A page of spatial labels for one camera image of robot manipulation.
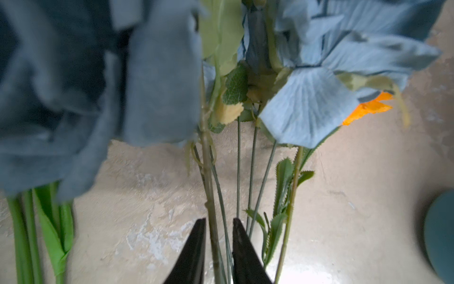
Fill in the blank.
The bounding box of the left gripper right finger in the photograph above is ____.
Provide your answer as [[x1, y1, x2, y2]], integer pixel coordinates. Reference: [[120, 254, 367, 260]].
[[232, 218, 272, 284]]

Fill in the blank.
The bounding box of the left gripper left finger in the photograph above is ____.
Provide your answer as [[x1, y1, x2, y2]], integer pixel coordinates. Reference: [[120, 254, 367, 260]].
[[164, 218, 206, 284]]

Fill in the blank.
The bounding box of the pale blue rose bouquet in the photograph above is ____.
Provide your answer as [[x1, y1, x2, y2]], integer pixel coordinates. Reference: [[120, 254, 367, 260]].
[[1, 1, 444, 284]]

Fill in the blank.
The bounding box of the teal ceramic vase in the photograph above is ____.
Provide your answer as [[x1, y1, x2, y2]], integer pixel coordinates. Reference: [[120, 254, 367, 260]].
[[423, 189, 454, 284]]

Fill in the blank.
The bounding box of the orange marigold flower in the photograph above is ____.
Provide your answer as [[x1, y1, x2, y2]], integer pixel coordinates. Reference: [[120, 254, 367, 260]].
[[342, 92, 393, 126]]

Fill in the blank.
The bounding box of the tulip bunch with green leaves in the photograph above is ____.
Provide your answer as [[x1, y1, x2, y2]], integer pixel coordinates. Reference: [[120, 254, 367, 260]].
[[7, 181, 74, 284]]

